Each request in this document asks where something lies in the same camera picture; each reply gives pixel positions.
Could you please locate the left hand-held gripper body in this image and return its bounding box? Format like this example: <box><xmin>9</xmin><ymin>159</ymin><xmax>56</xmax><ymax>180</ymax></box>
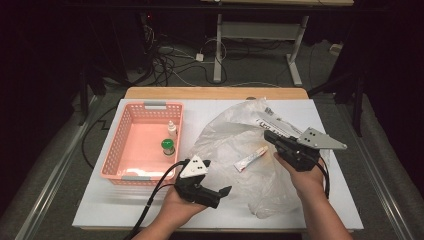
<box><xmin>174</xmin><ymin>154</ymin><xmax>222</xmax><ymax>210</ymax></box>

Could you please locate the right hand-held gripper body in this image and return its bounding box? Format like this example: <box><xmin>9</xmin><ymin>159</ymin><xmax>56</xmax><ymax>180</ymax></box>
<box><xmin>277</xmin><ymin>127</ymin><xmax>348</xmax><ymax>173</ymax></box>

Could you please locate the white ointment tube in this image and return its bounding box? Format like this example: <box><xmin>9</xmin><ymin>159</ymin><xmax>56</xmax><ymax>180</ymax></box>
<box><xmin>233</xmin><ymin>145</ymin><xmax>270</xmax><ymax>173</ymax></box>

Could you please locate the clear plastic bag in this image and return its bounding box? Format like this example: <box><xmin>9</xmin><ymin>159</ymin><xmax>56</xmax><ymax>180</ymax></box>
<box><xmin>189</xmin><ymin>97</ymin><xmax>332</xmax><ymax>220</ymax></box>

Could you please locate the green-capped small bottle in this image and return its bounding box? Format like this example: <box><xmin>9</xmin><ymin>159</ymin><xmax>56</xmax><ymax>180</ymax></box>
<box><xmin>160</xmin><ymin>138</ymin><xmax>177</xmax><ymax>157</ymax></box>

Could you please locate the white dropper bottle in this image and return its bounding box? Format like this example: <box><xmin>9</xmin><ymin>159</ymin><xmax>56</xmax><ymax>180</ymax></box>
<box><xmin>167</xmin><ymin>120</ymin><xmax>179</xmax><ymax>140</ymax></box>

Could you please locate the pink plastic basket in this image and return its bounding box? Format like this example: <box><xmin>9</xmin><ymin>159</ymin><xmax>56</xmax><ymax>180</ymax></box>
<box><xmin>100</xmin><ymin>100</ymin><xmax>185</xmax><ymax>187</ymax></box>

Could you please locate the person's left hand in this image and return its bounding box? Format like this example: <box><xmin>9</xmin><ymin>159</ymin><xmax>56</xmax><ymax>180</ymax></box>
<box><xmin>159</xmin><ymin>186</ymin><xmax>208</xmax><ymax>228</ymax></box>

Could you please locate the person's right hand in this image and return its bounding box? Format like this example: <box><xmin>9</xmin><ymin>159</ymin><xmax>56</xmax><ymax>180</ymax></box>
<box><xmin>273</xmin><ymin>152</ymin><xmax>326</xmax><ymax>201</ymax></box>

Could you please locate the wooden table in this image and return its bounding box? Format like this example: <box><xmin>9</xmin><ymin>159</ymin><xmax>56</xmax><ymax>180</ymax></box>
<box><xmin>79</xmin><ymin>86</ymin><xmax>354</xmax><ymax>234</ymax></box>

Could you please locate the black stand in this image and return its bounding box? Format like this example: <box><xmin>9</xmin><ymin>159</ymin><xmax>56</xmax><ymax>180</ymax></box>
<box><xmin>308</xmin><ymin>64</ymin><xmax>367</xmax><ymax>138</ymax></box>
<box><xmin>77</xmin><ymin>61</ymin><xmax>108</xmax><ymax>127</ymax></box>

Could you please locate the white board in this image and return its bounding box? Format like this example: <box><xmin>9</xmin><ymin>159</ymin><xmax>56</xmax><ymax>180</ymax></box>
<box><xmin>72</xmin><ymin>98</ymin><xmax>364</xmax><ymax>231</ymax></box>

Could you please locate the white metal desk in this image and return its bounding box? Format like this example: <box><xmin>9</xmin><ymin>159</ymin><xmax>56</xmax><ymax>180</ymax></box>
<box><xmin>199</xmin><ymin>0</ymin><xmax>355</xmax><ymax>88</ymax></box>

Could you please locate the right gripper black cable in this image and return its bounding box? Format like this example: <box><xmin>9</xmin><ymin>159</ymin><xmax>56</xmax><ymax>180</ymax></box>
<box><xmin>315</xmin><ymin>158</ymin><xmax>331</xmax><ymax>200</ymax></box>

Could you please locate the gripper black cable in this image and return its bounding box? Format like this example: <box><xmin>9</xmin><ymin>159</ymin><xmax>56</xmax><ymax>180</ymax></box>
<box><xmin>122</xmin><ymin>159</ymin><xmax>189</xmax><ymax>240</ymax></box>
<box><xmin>315</xmin><ymin>158</ymin><xmax>331</xmax><ymax>200</ymax></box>

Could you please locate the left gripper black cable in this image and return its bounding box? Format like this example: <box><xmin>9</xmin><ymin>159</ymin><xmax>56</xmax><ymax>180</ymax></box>
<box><xmin>122</xmin><ymin>159</ymin><xmax>189</xmax><ymax>240</ymax></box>

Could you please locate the metal floor rail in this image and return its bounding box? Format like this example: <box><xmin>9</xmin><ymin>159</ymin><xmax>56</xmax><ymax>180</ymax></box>
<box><xmin>14</xmin><ymin>94</ymin><xmax>102</xmax><ymax>240</ymax></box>
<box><xmin>335</xmin><ymin>102</ymin><xmax>418</xmax><ymax>240</ymax></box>

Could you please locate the tangle of floor cables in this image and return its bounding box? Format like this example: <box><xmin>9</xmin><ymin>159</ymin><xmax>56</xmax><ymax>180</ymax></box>
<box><xmin>138</xmin><ymin>23</ymin><xmax>229</xmax><ymax>88</ymax></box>

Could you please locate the black floor cable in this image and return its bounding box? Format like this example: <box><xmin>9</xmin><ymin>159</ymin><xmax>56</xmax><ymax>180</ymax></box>
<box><xmin>81</xmin><ymin>105</ymin><xmax>118</xmax><ymax>170</ymax></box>

